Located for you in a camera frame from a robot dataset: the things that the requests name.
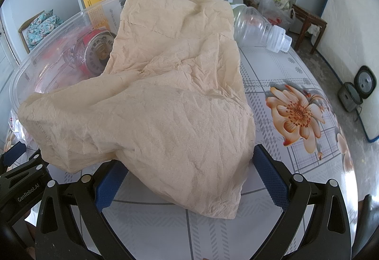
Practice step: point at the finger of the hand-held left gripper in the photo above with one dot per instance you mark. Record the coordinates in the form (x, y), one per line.
(13, 150)

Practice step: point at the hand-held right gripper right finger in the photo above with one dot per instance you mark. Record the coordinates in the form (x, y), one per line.
(271, 177)

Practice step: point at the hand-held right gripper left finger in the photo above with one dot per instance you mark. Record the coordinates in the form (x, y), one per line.
(105, 192)

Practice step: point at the clear plastic container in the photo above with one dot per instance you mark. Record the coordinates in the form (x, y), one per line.
(38, 76)

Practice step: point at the beige paper towel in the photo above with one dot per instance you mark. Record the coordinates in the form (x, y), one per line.
(165, 100)

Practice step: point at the red cartoon drink can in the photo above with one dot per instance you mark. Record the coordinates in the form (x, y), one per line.
(94, 52)

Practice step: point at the clear bottle with green label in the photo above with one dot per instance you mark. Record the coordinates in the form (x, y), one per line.
(254, 26)

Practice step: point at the floral tablecloth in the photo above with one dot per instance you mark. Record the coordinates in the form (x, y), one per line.
(296, 76)

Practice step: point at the floral cushion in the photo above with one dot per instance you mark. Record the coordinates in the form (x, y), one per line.
(41, 23)

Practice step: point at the white plastic bag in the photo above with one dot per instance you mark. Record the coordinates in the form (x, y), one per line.
(275, 15)

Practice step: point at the dark wooden stool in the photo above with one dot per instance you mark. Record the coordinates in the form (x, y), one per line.
(308, 15)

